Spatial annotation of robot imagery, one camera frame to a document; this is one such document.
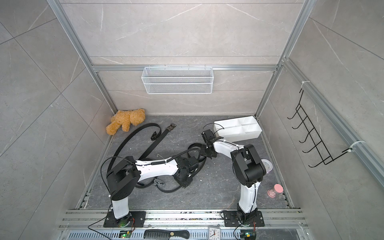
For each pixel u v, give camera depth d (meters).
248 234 0.71
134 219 0.73
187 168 0.65
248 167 0.50
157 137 1.05
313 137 0.68
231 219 0.73
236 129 1.06
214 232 0.69
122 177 0.50
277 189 0.74
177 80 1.01
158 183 0.82
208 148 0.73
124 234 0.71
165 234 0.70
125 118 1.07
